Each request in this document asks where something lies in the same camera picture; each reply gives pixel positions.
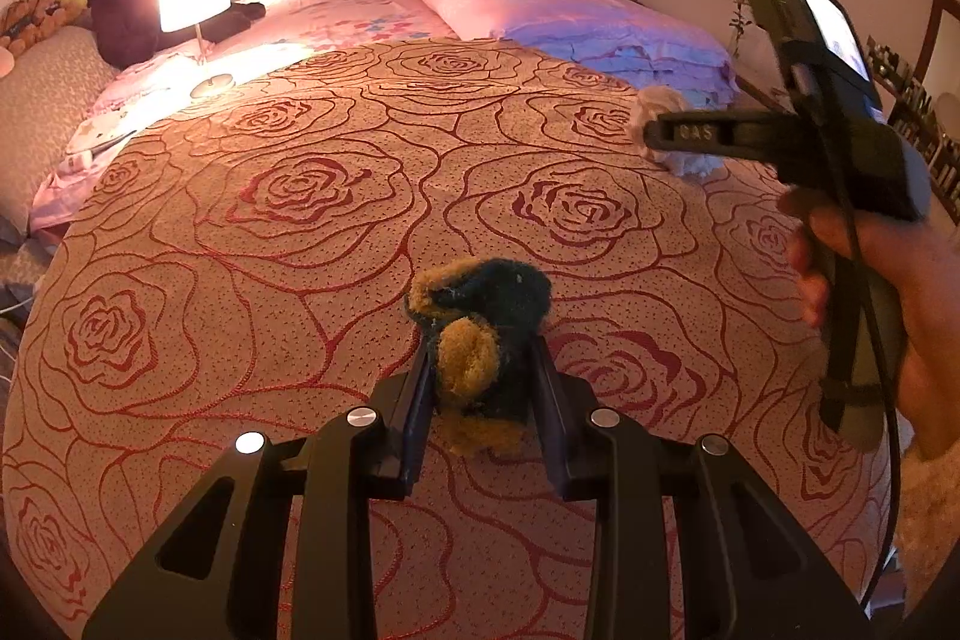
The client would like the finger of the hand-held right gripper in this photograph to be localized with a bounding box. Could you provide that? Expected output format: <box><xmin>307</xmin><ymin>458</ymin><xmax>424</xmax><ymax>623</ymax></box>
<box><xmin>643</xmin><ymin>111</ymin><xmax>796</xmax><ymax>157</ymax></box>

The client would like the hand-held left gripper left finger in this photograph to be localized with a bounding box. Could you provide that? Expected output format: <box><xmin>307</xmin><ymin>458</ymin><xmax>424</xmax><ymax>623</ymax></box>
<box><xmin>81</xmin><ymin>340</ymin><xmax>436</xmax><ymax>640</ymax></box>

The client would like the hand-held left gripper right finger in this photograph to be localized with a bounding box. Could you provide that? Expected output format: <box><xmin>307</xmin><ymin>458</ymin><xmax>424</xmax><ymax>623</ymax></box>
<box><xmin>525</xmin><ymin>336</ymin><xmax>875</xmax><ymax>640</ymax></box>

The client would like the white tissue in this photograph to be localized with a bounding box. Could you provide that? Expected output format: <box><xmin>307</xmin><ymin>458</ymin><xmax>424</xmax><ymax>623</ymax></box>
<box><xmin>628</xmin><ymin>87</ymin><xmax>725</xmax><ymax>180</ymax></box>

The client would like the person's right hand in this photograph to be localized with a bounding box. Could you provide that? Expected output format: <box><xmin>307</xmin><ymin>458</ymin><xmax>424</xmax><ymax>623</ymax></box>
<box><xmin>776</xmin><ymin>190</ymin><xmax>960</xmax><ymax>461</ymax></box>

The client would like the row of cosmetic bottles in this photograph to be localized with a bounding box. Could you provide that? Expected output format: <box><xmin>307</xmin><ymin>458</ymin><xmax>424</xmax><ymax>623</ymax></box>
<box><xmin>866</xmin><ymin>32</ymin><xmax>960</xmax><ymax>199</ymax></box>

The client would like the rose in glass vase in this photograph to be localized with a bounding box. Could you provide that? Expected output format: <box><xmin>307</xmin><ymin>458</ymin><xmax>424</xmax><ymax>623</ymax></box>
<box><xmin>727</xmin><ymin>0</ymin><xmax>755</xmax><ymax>56</ymax></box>

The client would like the rose patterned bedspread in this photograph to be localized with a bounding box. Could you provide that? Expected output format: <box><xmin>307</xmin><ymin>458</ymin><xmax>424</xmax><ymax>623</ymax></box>
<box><xmin>0</xmin><ymin>36</ymin><xmax>901</xmax><ymax>640</ymax></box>

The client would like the pink folded quilt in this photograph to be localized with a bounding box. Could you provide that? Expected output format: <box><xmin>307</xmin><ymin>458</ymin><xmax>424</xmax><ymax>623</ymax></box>
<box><xmin>381</xmin><ymin>0</ymin><xmax>740</xmax><ymax>109</ymax></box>

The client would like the pink floral bed sheet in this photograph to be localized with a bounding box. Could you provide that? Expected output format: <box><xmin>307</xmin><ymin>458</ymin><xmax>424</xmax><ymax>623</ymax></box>
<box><xmin>30</xmin><ymin>0</ymin><xmax>458</xmax><ymax>236</ymax></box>

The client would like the pink fluffy mat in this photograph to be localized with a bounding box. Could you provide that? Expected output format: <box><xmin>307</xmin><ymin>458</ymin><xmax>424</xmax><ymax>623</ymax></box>
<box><xmin>896</xmin><ymin>456</ymin><xmax>960</xmax><ymax>611</ymax></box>

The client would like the beige patterned pillow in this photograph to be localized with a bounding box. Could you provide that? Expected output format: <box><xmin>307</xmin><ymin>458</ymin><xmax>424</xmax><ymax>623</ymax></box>
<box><xmin>0</xmin><ymin>25</ymin><xmax>121</xmax><ymax>236</ymax></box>

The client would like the dark brown plush toy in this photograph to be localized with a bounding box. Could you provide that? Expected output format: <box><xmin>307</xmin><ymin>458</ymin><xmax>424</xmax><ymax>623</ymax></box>
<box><xmin>90</xmin><ymin>0</ymin><xmax>267</xmax><ymax>71</ymax></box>

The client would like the brown teddy bears group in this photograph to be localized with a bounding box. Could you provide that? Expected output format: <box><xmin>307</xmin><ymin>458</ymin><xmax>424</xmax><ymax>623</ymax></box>
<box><xmin>0</xmin><ymin>0</ymin><xmax>95</xmax><ymax>52</ymax></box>

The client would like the wood framed wall mirror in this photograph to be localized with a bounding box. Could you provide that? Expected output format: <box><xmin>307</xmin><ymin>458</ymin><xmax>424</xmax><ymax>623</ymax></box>
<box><xmin>928</xmin><ymin>0</ymin><xmax>960</xmax><ymax>94</ymax></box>

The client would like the black cable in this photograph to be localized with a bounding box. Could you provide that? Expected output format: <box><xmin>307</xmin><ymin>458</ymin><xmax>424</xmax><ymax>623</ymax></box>
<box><xmin>821</xmin><ymin>107</ymin><xmax>901</xmax><ymax>611</ymax></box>

